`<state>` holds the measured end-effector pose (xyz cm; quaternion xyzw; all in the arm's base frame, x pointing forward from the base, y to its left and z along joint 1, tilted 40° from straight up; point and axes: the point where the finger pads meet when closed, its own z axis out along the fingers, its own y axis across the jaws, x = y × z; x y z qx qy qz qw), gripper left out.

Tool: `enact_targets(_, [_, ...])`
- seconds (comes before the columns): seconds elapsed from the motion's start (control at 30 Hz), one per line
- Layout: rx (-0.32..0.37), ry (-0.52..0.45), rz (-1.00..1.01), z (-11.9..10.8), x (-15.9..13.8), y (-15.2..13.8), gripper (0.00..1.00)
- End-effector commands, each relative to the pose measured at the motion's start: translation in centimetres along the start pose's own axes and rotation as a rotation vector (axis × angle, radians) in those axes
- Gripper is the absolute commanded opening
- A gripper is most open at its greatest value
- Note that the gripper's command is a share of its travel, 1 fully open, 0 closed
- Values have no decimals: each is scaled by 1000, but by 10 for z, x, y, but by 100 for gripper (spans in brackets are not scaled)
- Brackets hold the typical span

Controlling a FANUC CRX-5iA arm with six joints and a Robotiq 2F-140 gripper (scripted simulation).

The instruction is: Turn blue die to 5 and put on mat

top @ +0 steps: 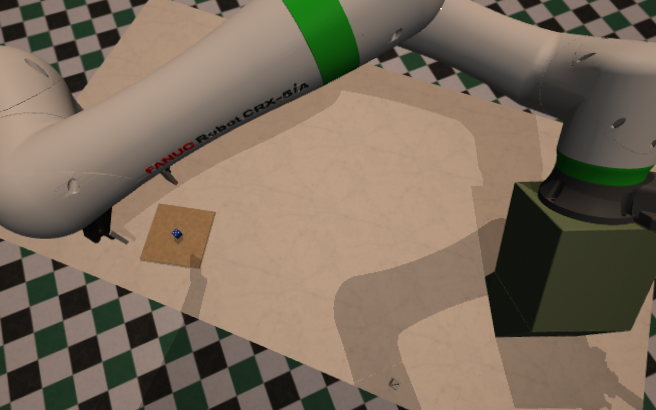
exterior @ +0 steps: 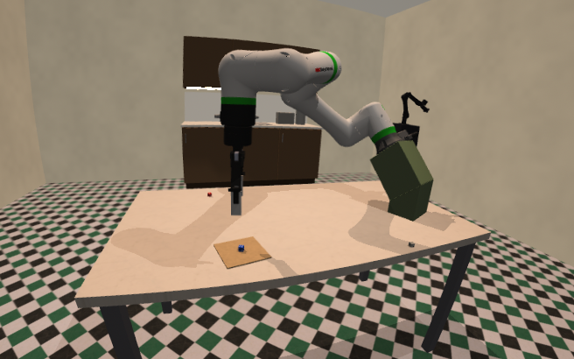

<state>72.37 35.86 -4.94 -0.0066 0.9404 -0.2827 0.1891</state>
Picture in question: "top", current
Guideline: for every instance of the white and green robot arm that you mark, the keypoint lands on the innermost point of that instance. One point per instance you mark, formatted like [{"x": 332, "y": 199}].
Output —
[{"x": 57, "y": 178}]

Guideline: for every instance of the brown square mat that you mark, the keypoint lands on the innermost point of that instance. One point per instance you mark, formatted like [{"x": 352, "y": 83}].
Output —
[{"x": 163, "y": 247}]

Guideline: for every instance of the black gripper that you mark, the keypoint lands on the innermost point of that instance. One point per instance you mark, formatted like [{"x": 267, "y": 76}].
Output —
[{"x": 104, "y": 221}]

